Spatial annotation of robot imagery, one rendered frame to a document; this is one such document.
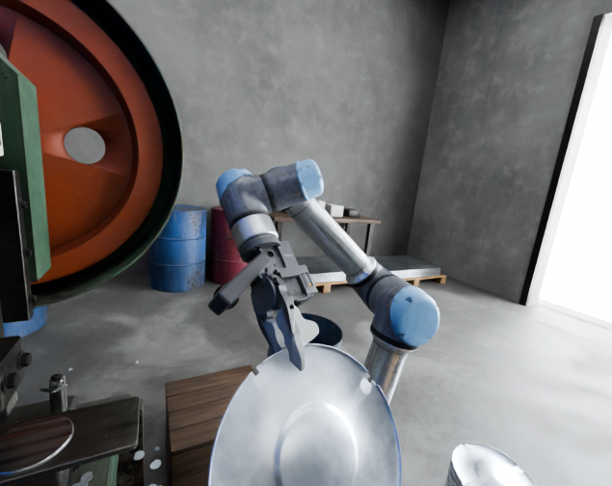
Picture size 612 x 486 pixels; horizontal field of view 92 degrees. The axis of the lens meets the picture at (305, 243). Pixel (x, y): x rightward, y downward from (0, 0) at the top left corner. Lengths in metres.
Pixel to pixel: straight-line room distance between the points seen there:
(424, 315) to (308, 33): 4.31
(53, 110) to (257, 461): 0.89
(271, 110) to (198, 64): 0.97
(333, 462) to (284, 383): 0.12
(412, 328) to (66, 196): 0.92
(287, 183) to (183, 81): 3.55
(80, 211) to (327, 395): 0.80
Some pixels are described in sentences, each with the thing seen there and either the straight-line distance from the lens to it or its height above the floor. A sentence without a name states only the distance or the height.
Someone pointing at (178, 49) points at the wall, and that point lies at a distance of 4.13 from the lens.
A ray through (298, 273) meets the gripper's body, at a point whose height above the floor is 1.15.
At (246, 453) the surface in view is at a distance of 0.45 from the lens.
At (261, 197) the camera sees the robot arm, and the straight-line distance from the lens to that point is 0.54.
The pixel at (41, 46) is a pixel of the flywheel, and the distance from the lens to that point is 1.04.
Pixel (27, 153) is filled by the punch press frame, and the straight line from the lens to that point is 0.76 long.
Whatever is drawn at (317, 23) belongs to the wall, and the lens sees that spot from 4.81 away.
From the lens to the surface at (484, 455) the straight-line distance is 1.65.
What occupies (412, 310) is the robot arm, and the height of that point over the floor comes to 1.05.
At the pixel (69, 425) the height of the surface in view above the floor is 0.78.
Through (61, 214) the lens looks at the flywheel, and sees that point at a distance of 1.02.
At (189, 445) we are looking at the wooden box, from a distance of 1.34.
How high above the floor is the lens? 1.30
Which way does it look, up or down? 12 degrees down
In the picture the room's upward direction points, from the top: 6 degrees clockwise
